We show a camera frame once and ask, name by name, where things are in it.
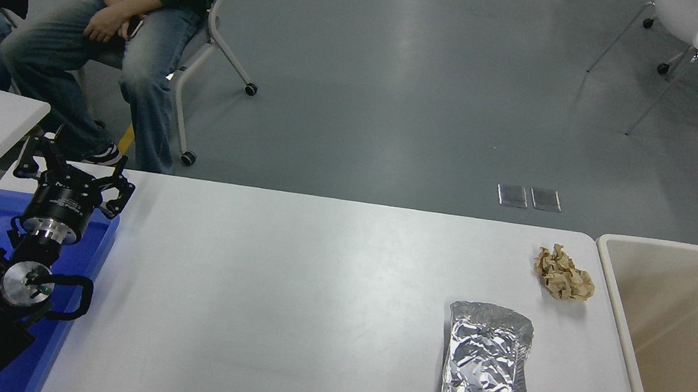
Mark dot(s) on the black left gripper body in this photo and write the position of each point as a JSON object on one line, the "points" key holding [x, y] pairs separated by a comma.
{"points": [[60, 204]]}

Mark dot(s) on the tan paper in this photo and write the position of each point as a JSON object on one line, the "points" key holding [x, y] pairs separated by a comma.
{"points": [[563, 279]]}

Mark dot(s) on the foil tray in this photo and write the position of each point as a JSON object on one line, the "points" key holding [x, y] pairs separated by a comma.
{"points": [[487, 373]]}

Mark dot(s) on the seated person's left forearm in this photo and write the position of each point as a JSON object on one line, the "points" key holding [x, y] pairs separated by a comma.
{"points": [[145, 0]]}

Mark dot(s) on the seated person's left hand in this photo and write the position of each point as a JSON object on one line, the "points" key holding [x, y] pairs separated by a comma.
{"points": [[107, 25]]}

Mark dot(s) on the grey wheeled office chair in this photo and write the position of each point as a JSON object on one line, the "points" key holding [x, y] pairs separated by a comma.
{"points": [[213, 13]]}

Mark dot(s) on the silver floor outlet plate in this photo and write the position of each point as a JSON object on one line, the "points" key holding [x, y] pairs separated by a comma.
{"points": [[546, 199], [513, 196]]}

